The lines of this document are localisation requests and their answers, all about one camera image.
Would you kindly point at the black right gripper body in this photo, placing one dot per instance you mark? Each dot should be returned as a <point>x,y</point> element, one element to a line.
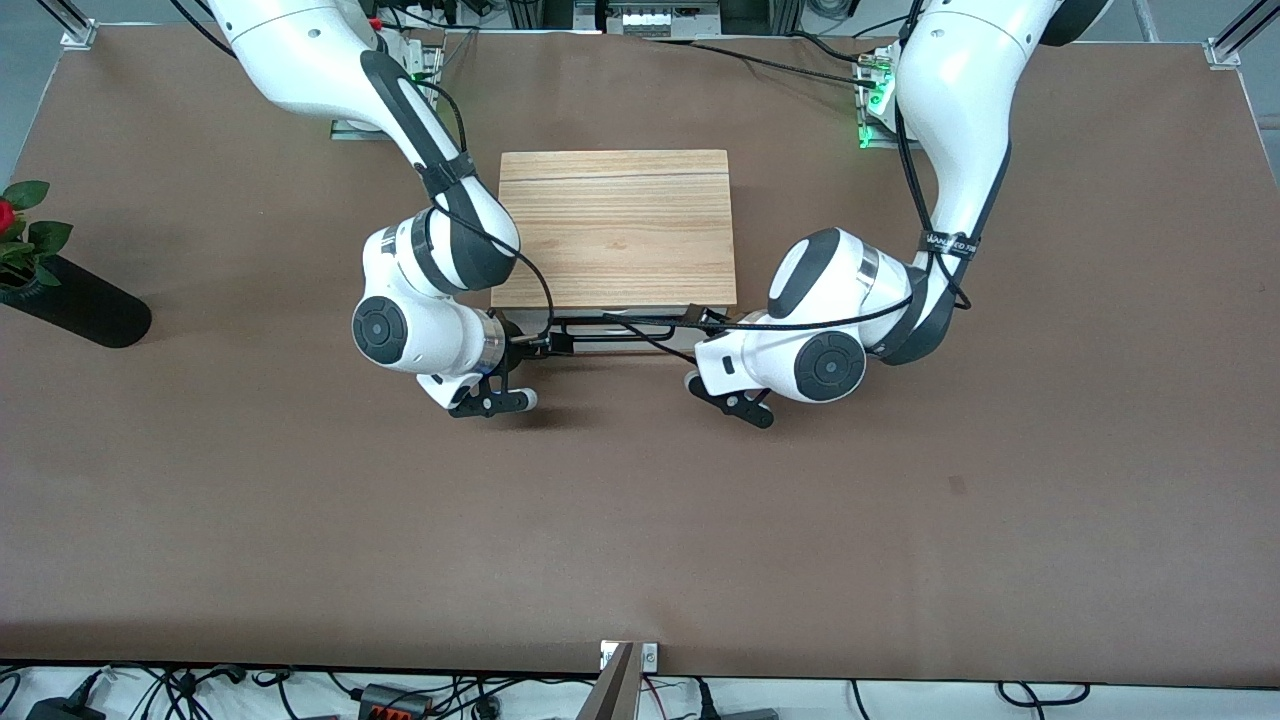
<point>524,345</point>

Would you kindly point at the wooden drawer with white front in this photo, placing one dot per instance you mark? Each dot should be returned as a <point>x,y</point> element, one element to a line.
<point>640,312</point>

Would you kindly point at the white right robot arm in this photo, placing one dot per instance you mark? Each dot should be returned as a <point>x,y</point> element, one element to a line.
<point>300,50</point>

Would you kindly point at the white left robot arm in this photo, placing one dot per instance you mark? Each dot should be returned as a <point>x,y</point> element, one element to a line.
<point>960,100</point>

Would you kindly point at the light wooden drawer cabinet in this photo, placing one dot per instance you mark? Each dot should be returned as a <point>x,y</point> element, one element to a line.
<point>615,230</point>

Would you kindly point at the large table cover mat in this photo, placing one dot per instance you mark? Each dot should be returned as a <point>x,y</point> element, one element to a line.
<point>300,500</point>

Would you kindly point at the grey control box with connectors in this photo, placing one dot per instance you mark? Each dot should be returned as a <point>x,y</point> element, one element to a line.
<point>645,20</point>

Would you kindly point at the brown slanted support beam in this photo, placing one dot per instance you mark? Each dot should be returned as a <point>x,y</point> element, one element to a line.
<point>612,690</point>

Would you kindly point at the white power strip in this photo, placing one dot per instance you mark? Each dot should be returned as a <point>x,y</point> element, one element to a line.
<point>425,12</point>

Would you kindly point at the black adapter with orange clips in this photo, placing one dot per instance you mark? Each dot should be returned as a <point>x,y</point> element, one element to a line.
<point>395,702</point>

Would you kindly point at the black vase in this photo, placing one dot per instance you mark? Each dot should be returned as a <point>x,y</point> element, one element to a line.
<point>90,315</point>

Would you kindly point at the black power adapter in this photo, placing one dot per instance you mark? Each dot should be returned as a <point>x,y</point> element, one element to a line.
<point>60,710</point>

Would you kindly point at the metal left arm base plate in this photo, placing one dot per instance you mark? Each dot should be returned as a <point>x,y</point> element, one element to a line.
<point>870,135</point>

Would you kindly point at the small metal edge bracket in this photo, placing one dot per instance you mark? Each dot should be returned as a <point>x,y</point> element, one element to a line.
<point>648,656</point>

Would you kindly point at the metal table corner bracket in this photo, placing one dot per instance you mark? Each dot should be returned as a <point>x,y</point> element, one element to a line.
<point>78,35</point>
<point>1222,55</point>

